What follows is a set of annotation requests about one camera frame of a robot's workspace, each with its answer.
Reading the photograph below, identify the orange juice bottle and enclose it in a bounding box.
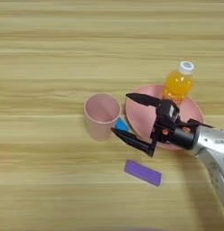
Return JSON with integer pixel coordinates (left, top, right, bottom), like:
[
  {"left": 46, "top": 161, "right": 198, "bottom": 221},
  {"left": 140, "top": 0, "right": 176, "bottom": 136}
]
[{"left": 161, "top": 60, "right": 195, "bottom": 106}]

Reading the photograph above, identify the small black box white label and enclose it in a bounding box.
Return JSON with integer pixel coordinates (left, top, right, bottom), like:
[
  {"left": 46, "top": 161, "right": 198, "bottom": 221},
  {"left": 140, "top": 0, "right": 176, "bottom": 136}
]
[{"left": 155, "top": 98, "right": 181, "bottom": 125}]

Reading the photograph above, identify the pink plastic cup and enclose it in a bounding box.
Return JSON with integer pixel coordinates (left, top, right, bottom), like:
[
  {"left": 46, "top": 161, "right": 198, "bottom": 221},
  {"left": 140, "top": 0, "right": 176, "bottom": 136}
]
[{"left": 83, "top": 93, "right": 122, "bottom": 143}]

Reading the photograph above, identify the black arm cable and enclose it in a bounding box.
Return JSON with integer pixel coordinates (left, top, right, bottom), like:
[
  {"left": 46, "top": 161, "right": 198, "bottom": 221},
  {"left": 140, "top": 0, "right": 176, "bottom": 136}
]
[{"left": 185, "top": 118, "right": 214, "bottom": 128}]

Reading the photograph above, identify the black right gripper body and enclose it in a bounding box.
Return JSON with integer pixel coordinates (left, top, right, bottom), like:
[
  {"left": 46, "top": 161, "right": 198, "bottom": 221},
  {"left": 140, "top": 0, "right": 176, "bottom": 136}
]
[{"left": 149, "top": 117, "right": 199, "bottom": 151}]

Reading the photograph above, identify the blue rectangular block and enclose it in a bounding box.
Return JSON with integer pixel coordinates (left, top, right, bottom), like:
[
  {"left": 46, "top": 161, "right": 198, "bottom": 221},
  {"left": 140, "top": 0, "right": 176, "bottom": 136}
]
[{"left": 113, "top": 116, "right": 130, "bottom": 133}]

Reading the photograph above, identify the pink round plate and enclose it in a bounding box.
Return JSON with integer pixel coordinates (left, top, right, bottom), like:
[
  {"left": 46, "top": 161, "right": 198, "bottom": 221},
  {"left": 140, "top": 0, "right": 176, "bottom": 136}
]
[{"left": 125, "top": 84, "right": 206, "bottom": 152}]

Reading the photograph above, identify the purple rectangular block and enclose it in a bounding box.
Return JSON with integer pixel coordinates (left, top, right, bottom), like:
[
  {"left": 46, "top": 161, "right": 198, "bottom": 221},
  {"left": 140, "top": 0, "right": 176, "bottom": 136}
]
[{"left": 124, "top": 159, "right": 163, "bottom": 188}]

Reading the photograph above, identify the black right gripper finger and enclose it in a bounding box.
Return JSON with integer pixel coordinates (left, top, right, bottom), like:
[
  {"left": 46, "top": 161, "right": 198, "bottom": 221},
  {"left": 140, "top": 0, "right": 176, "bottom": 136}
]
[
  {"left": 126, "top": 92, "right": 163, "bottom": 108},
  {"left": 110, "top": 127, "right": 157, "bottom": 158}
]

